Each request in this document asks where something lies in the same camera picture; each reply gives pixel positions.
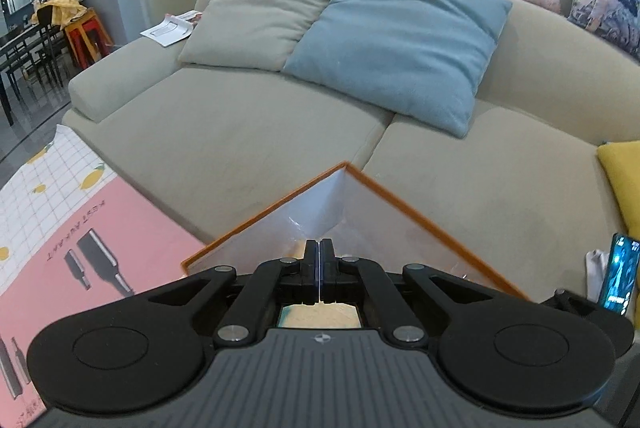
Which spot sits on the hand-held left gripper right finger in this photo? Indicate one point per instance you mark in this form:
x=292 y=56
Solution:
x=327 y=258

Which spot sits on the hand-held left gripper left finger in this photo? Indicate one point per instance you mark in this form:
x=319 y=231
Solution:
x=312 y=258

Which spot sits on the sliced bread packet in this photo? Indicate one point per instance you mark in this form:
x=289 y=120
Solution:
x=320 y=315

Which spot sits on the orange cardboard box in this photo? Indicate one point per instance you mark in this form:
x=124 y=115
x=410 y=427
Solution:
x=400 y=228

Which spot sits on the beige sofa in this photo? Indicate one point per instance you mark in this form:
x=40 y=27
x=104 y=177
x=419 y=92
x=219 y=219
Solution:
x=225 y=133

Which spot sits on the pink and white printed tablecloth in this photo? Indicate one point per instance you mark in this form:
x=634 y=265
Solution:
x=100 y=233

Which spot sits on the light blue cushion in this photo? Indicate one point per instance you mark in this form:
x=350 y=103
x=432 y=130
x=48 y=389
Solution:
x=400 y=43

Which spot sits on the beige cushion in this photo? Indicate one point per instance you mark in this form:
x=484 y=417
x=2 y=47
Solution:
x=265 y=8

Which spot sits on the white cloth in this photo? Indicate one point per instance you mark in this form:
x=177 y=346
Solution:
x=596 y=273

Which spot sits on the white papers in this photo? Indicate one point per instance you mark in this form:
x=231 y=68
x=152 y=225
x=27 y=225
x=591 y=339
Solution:
x=167 y=28

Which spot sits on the smartphone with lit screen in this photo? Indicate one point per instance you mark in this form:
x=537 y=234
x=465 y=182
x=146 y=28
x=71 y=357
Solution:
x=620 y=273

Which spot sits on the yellow cushion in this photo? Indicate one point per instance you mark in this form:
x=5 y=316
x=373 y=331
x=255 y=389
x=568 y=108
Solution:
x=625 y=178

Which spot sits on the red plastic stool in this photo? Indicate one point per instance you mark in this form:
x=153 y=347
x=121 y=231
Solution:
x=87 y=43

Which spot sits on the black dining chair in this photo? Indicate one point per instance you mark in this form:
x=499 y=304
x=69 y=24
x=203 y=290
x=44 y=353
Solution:
x=50 y=43

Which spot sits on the yellow cloth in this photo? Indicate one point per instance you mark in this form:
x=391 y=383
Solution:
x=62 y=6

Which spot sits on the black dining table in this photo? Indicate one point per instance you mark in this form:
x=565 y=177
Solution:
x=20 y=53

